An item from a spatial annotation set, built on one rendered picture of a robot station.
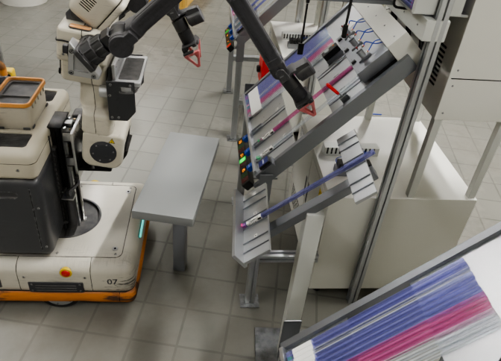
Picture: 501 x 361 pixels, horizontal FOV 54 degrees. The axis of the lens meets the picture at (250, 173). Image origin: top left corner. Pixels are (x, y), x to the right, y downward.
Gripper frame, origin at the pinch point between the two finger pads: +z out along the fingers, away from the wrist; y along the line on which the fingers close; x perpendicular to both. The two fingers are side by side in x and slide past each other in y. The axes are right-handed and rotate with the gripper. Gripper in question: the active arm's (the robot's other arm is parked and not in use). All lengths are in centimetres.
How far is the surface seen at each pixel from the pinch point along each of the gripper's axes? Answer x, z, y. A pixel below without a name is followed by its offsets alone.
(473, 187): -36, 67, -10
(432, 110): -37.0, 23.0, -8.4
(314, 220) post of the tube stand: 15.3, 8.1, -44.0
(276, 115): 16.2, 3.0, 20.3
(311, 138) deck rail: 4.9, 2.3, -10.5
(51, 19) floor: 204, -55, 359
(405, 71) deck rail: -35.6, 0.0, -11.1
